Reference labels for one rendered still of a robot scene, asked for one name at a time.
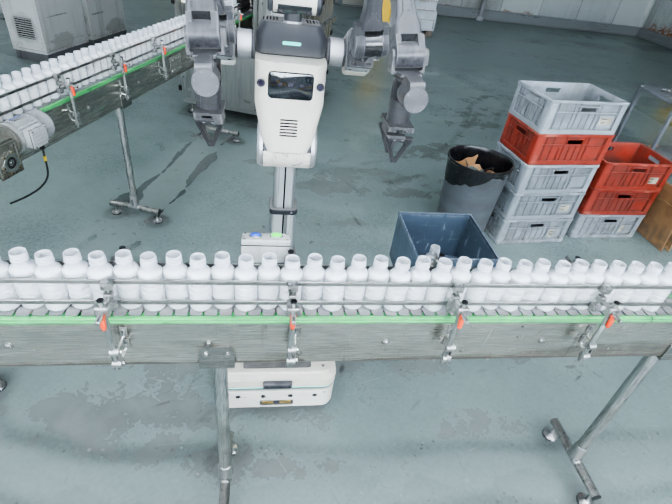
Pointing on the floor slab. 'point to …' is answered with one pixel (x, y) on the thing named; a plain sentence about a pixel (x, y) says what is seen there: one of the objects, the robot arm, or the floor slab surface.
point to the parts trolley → (661, 127)
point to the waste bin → (474, 182)
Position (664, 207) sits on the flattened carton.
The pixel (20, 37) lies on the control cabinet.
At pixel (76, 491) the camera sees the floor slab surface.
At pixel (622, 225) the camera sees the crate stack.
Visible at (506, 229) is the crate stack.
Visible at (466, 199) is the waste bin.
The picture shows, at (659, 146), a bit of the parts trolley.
